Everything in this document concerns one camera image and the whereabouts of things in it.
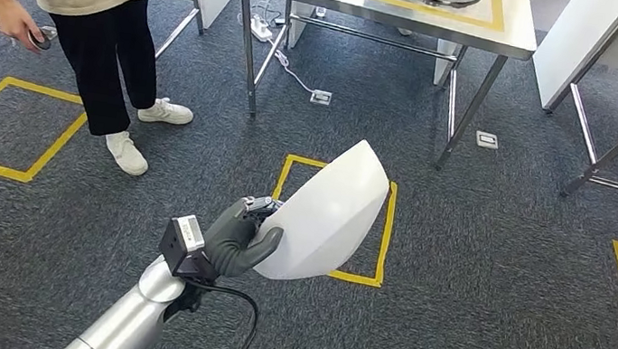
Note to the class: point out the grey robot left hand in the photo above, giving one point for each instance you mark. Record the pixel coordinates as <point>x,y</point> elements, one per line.
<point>233,241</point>

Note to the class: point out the person's right hand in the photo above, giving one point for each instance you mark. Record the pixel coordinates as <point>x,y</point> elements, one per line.
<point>16,20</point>

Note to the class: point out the small dark round device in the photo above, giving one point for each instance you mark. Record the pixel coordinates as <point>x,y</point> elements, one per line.
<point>40,41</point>

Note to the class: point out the white curved plastic part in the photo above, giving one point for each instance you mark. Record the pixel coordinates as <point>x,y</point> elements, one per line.
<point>327,218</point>

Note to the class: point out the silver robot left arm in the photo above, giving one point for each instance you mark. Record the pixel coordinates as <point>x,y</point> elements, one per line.
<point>125,323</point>

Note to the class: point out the white sneaker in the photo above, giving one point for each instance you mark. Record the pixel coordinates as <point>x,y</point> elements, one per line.
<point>127,154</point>
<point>166,112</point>

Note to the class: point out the grey floor outlet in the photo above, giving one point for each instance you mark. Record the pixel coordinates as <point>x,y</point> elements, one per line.
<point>487,140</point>
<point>321,97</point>

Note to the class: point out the white power strip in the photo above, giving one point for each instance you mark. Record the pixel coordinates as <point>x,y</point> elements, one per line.
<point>261,28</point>

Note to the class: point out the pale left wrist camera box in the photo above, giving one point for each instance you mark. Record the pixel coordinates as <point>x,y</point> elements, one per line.
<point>181,246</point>

